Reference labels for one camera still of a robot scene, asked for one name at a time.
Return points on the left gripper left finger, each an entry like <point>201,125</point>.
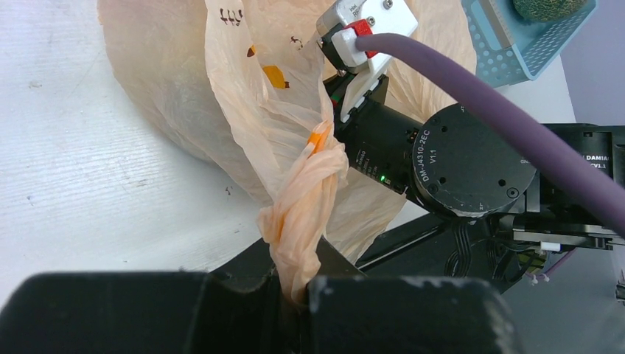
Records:
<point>233,309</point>

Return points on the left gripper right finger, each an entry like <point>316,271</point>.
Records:
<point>349,312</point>

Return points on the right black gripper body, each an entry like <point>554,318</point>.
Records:
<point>378,139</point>

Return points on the orange plastic bag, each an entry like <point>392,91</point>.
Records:
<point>239,83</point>

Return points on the green netted fake melon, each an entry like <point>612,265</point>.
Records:
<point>547,10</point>

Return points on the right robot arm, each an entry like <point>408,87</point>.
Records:
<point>489,213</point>

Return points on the light blue plastic basket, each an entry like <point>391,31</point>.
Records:
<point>511,49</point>

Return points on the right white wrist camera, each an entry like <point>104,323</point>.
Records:
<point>342,30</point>

